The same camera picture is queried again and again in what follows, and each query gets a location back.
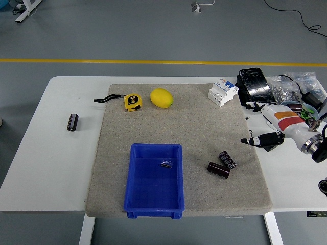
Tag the black plastic-wrapped device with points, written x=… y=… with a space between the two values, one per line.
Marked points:
x=256 y=88

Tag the green plastic connectors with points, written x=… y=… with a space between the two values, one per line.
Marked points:
x=307 y=113

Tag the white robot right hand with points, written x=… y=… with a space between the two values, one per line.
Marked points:
x=286 y=122

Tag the large black power adapter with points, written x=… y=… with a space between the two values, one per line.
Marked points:
x=313 y=100

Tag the grey-brown mat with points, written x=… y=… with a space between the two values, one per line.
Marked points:
x=178 y=127

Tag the teal object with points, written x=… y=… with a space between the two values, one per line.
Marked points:
x=3 y=3

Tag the black cylindrical battery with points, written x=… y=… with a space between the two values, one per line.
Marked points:
x=72 y=122

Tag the yellow lemon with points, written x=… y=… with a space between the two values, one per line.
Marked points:
x=161 y=98

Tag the small black power adapter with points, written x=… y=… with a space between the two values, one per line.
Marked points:
x=271 y=148

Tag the black battery with white print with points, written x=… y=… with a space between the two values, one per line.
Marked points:
x=227 y=159

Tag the black table control panel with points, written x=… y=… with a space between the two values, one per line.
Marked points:
x=316 y=214

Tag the white table leg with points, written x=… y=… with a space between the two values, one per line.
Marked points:
x=86 y=229
x=274 y=229

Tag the light blue bowl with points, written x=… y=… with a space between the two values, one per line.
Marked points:
x=316 y=112

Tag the white circuit breaker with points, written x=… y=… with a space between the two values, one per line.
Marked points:
x=222 y=93

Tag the small clear parts bag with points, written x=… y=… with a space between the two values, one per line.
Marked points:
x=166 y=164

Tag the clear bag of blue parts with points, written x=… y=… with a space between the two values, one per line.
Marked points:
x=310 y=83

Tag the yellow tape measure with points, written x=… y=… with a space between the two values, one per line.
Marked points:
x=132 y=102

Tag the clear bag of silver nuts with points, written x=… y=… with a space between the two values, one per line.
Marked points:
x=281 y=92

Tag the white desk frame foot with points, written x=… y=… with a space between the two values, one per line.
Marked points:
x=25 y=11

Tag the blue plastic box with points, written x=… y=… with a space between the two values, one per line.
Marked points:
x=153 y=189

